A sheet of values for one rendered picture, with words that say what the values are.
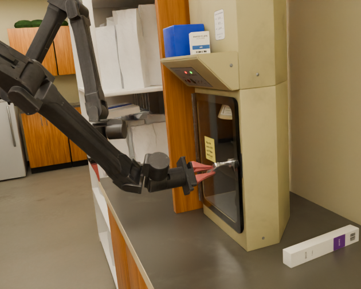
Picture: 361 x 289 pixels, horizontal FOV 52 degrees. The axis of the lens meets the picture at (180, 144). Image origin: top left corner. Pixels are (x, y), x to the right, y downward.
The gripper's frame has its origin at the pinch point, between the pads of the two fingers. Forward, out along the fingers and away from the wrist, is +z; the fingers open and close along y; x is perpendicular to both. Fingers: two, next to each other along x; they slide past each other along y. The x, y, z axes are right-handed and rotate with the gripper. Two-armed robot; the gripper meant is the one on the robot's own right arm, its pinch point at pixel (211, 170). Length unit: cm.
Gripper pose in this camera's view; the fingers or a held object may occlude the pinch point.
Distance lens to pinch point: 110.5
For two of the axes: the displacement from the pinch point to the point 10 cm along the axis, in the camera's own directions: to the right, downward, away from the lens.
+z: 9.4, -1.5, 3.0
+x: -2.3, 3.6, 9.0
